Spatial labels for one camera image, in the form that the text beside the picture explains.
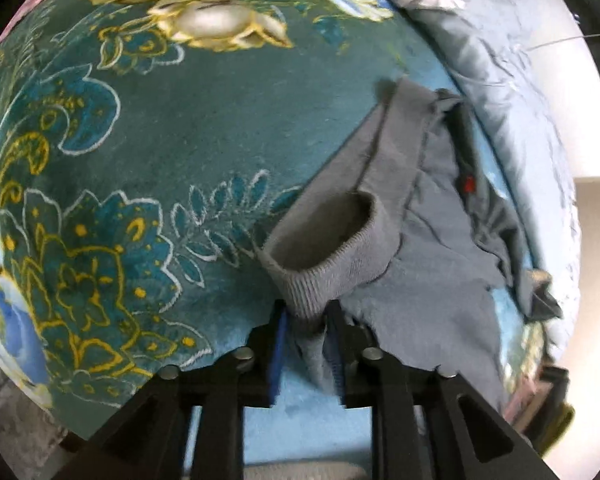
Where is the grey knit sweater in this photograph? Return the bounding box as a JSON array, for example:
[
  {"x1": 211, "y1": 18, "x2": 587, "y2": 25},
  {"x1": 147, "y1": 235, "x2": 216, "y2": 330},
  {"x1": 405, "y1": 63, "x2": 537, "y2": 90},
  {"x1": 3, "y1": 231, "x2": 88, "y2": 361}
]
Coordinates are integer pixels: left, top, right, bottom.
[{"x1": 254, "y1": 77, "x2": 564, "y2": 402}]

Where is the green floral blanket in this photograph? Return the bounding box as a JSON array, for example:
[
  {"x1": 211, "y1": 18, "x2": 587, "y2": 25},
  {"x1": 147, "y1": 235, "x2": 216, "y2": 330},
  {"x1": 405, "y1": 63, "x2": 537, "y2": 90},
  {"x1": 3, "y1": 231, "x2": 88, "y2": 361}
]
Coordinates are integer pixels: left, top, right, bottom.
[{"x1": 0, "y1": 0, "x2": 546, "y2": 466}]

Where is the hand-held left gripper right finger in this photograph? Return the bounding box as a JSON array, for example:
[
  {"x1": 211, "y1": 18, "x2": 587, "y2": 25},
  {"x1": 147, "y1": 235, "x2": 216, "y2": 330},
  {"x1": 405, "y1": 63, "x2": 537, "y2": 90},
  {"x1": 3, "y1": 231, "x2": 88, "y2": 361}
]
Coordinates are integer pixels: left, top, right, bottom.
[{"x1": 324, "y1": 300, "x2": 561, "y2": 480}]

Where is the grey daisy print duvet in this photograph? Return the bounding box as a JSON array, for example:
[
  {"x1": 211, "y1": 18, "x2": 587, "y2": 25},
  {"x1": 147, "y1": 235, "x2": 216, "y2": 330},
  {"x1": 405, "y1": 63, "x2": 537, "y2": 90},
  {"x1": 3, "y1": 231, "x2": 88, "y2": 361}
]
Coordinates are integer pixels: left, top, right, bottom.
[{"x1": 352, "y1": 0, "x2": 583, "y2": 361}]

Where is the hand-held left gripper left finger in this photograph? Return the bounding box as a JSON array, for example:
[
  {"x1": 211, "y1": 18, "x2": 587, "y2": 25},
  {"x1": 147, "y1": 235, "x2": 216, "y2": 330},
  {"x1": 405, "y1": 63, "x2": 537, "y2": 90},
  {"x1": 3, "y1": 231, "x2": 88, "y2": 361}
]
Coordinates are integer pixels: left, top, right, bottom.
[{"x1": 62, "y1": 300, "x2": 287, "y2": 480}]

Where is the thin grey cable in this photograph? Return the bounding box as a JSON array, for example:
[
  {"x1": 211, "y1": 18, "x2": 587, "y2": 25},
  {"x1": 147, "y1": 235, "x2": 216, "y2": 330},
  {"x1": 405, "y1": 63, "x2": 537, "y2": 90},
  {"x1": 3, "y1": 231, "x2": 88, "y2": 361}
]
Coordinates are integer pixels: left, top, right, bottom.
[{"x1": 527, "y1": 32, "x2": 600, "y2": 52}]

